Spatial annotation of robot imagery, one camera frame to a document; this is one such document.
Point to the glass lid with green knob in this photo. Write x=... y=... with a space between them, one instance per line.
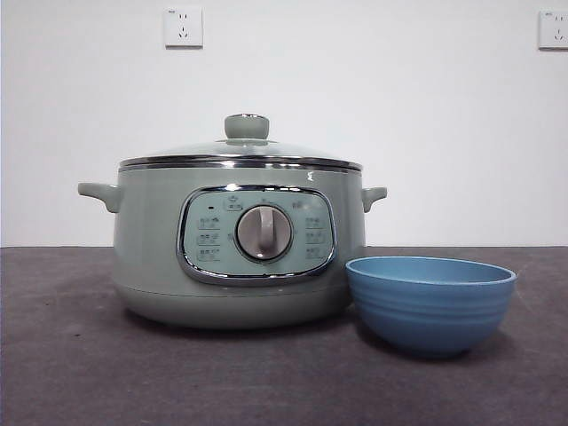
x=246 y=126

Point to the pale green electric steamer pot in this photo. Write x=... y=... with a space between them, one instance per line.
x=146 y=248

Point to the blue ribbed bowl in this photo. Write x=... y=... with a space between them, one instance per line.
x=430 y=310

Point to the white wall socket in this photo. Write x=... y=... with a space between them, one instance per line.
x=554 y=29
x=184 y=26

